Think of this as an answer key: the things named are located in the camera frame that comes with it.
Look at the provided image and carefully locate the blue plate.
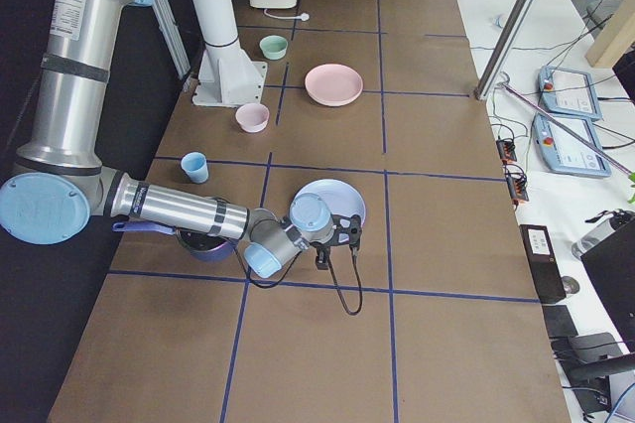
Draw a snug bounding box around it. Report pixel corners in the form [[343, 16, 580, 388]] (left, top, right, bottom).
[[296, 179, 367, 223]]

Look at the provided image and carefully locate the pink plate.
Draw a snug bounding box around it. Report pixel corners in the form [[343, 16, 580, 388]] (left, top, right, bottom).
[[305, 64, 363, 107]]

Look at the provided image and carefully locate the black power box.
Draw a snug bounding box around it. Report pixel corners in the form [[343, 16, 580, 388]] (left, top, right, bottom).
[[519, 224, 566, 304]]

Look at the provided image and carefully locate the orange black connector block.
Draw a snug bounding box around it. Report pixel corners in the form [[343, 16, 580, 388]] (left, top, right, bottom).
[[496, 138, 517, 164]]

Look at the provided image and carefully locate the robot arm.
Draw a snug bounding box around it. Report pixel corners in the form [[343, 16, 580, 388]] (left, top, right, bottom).
[[1, 0, 183, 280]]

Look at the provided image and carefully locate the white mounting column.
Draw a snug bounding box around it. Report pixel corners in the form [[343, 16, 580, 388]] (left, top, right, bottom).
[[192, 0, 267, 107]]

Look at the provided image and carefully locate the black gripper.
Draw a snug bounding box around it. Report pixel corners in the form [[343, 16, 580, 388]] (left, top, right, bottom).
[[312, 241, 330, 269]]

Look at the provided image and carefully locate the near teach pendant tablet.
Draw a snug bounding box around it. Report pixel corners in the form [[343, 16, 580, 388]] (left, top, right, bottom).
[[533, 114, 611, 178]]

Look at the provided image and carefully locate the far teach pendant tablet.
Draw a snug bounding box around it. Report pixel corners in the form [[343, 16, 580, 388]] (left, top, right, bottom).
[[538, 66, 602, 121]]

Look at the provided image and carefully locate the dark blue saucepan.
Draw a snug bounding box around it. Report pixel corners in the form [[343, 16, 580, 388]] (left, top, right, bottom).
[[111, 221, 236, 262]]

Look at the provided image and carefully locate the light blue cup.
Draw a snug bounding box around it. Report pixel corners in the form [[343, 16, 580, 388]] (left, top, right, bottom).
[[181, 152, 209, 184]]

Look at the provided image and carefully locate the black box on desk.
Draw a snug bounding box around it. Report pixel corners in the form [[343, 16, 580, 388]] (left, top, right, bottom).
[[581, 224, 634, 351]]

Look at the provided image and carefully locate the white grabber stick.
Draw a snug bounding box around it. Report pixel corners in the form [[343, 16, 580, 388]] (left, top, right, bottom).
[[499, 81, 634, 182]]

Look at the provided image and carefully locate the wooden board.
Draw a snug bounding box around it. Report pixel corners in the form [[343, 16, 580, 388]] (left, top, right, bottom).
[[585, 0, 634, 69]]

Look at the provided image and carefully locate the pink bowl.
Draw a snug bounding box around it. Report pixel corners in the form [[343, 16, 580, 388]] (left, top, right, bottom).
[[235, 103, 270, 133]]

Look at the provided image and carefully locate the teach pendant tablet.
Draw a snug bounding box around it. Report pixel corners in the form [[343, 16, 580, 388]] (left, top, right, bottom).
[[533, 114, 611, 178], [538, 66, 602, 121]]

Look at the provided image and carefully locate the white toaster plug cable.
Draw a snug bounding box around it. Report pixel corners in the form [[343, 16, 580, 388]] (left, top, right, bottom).
[[262, 7, 312, 23]]

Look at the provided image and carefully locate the green bowl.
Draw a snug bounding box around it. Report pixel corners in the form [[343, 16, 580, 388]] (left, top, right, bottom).
[[259, 35, 289, 61]]

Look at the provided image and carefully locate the aluminium frame post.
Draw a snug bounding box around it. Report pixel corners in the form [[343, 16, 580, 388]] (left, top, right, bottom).
[[474, 0, 534, 100]]

